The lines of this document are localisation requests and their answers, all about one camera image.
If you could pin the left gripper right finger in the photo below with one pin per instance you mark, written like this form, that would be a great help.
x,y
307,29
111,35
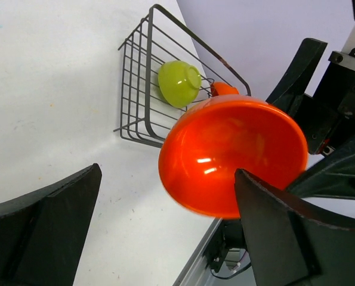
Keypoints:
x,y
291,241

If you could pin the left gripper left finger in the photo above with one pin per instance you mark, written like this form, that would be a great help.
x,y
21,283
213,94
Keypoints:
x,y
42,233

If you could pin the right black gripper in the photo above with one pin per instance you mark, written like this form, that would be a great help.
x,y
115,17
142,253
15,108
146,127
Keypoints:
x,y
327,119

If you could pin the dark wire dish rack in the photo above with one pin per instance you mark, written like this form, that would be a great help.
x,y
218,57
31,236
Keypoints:
x,y
160,37

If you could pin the red-orange plastic bowl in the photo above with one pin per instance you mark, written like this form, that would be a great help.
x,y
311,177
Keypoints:
x,y
221,88

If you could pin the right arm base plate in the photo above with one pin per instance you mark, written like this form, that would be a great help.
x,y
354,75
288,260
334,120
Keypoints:
x,y
227,253

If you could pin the aluminium frame rail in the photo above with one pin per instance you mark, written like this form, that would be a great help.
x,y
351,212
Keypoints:
x,y
196,270

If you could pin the lime green bowl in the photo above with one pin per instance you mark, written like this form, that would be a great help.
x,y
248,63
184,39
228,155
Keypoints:
x,y
179,83

